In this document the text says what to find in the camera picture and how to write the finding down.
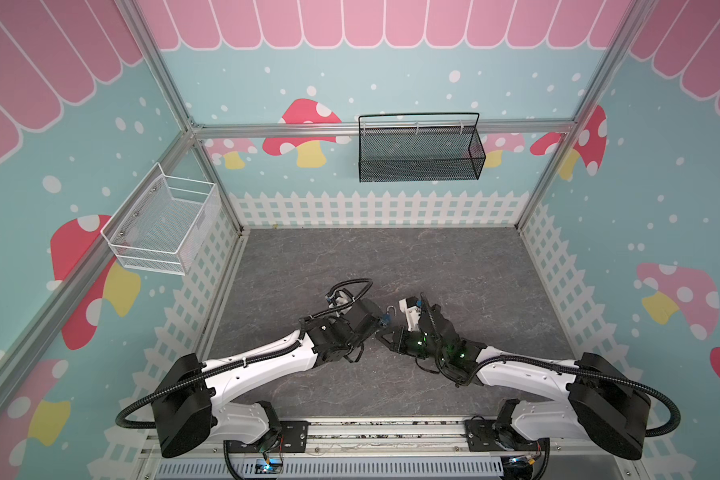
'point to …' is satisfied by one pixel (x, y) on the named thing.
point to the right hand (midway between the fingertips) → (373, 335)
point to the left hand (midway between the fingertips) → (374, 323)
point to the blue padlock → (387, 317)
